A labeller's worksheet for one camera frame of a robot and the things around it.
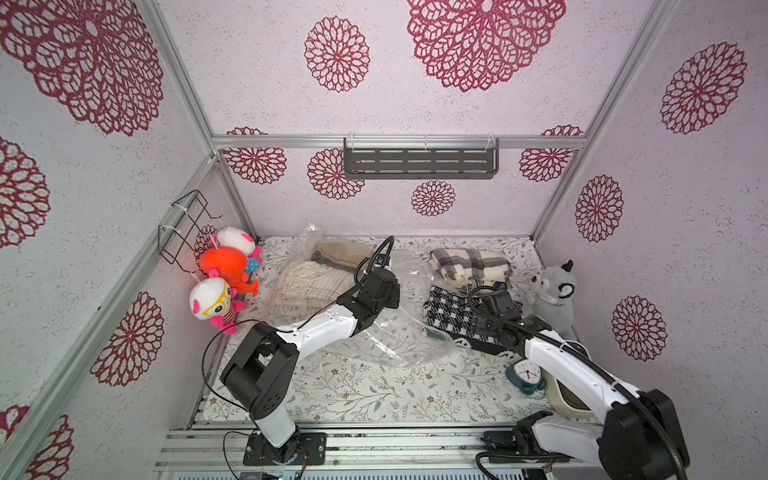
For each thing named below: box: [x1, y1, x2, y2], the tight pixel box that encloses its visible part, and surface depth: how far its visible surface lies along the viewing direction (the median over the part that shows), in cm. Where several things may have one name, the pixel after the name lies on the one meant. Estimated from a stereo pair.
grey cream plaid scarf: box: [429, 248, 512, 290], surface depth 105 cm
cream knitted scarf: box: [268, 261, 356, 320], surface depth 99 cm
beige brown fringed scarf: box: [311, 240, 375, 269], surface depth 108 cm
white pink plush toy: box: [210, 226, 263, 275], surface depth 97 cm
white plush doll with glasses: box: [189, 268, 246, 335], surface depth 83 cm
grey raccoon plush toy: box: [526, 260, 577, 340], surface depth 88 cm
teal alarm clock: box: [505, 359, 548, 395], surface depth 83 cm
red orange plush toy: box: [200, 246, 258, 296], surface depth 90 cm
